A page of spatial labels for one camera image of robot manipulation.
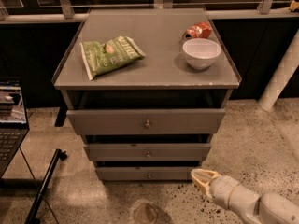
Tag black stand leg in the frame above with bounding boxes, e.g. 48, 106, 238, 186
24, 149, 67, 224

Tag black laptop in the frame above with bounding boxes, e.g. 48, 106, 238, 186
0, 77, 29, 177

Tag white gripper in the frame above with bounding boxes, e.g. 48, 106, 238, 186
191, 168, 239, 210

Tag grey drawer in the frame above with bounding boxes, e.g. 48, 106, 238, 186
84, 143, 211, 161
67, 109, 225, 135
95, 167, 192, 182

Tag metal railing frame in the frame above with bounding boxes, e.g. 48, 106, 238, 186
0, 0, 299, 23

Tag green chip bag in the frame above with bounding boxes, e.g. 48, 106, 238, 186
80, 35, 146, 80

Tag grey middle drawer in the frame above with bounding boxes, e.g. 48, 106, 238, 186
84, 143, 211, 161

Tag grey drawer cabinet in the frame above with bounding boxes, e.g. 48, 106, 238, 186
53, 8, 240, 169

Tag thin black cable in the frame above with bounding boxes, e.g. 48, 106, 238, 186
19, 147, 60, 224

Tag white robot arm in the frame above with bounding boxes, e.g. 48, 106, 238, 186
191, 168, 299, 224

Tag grey top drawer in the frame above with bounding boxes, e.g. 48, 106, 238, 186
67, 109, 225, 135

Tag crushed red soda can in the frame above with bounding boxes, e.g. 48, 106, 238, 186
183, 21, 212, 40

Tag white bowl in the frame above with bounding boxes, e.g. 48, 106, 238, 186
182, 38, 221, 70

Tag white diagonal pipe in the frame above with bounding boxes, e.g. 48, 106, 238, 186
258, 31, 299, 111

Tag grey bottom drawer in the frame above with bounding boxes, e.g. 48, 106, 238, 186
95, 167, 192, 182

